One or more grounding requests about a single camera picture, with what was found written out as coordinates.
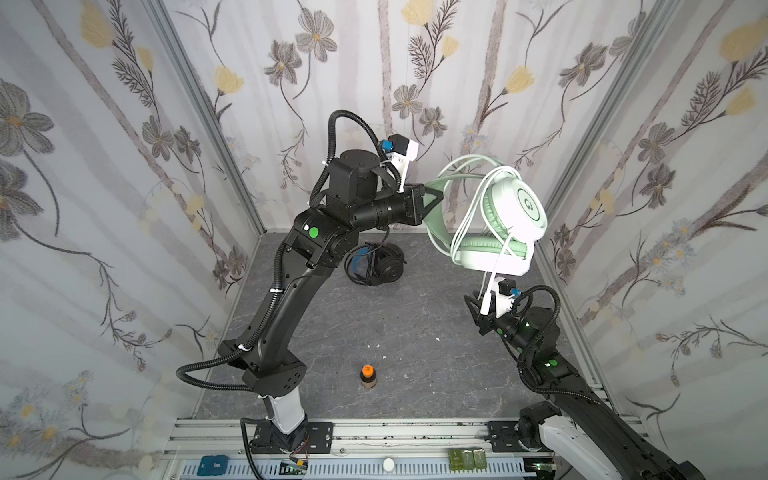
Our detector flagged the mint green headphone cable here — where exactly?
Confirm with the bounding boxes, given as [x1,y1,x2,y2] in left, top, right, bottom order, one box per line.
[449,164,523,318]

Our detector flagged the black headphone cable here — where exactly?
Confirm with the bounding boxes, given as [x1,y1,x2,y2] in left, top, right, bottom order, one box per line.
[343,245,376,286]

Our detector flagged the black blue headphones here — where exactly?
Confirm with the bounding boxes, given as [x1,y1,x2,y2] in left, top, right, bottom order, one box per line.
[344,242,407,287]

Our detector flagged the mint green headphones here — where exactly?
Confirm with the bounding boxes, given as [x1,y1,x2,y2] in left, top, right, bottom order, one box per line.
[423,154,548,276]

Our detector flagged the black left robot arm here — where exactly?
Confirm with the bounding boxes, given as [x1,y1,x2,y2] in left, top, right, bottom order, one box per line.
[218,149,432,437]

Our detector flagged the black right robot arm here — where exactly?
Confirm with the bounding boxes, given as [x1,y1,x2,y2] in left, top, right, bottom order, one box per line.
[464,285,703,479]

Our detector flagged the black corrugated left conduit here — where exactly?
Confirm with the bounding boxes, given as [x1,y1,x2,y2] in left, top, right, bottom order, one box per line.
[176,110,413,458]

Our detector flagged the green battery pack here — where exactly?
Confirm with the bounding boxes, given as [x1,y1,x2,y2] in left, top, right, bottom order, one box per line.
[448,448,488,472]

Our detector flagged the left corner aluminium profile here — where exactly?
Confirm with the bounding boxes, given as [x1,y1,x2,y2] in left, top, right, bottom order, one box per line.
[142,0,267,236]

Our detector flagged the corner aluminium profile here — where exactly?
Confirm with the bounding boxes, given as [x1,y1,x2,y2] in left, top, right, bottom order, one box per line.
[545,1,679,225]
[142,0,267,236]

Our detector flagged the small orange cap bottle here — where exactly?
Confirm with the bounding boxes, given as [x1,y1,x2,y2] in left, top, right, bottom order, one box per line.
[359,364,377,389]

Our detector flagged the right corner aluminium profile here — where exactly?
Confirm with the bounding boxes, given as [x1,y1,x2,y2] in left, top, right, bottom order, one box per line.
[545,1,679,225]

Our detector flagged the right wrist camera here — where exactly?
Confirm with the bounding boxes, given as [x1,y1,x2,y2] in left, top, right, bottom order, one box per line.
[491,276,521,317]

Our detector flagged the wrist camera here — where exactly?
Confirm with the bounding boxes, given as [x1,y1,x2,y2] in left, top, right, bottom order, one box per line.
[380,134,420,193]
[491,276,521,317]

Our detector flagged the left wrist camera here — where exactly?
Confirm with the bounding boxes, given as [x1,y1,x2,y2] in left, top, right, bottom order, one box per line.
[380,134,420,193]

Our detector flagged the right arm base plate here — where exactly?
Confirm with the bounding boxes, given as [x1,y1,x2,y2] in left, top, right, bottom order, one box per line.
[485,419,552,453]

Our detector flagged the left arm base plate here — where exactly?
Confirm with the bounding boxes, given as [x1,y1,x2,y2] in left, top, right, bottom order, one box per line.
[248,420,334,455]

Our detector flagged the aluminium mounting rail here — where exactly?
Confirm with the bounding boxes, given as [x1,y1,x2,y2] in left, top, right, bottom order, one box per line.
[158,418,661,480]

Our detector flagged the blue box on rail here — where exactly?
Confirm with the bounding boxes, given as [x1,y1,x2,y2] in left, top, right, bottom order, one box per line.
[196,455,229,477]

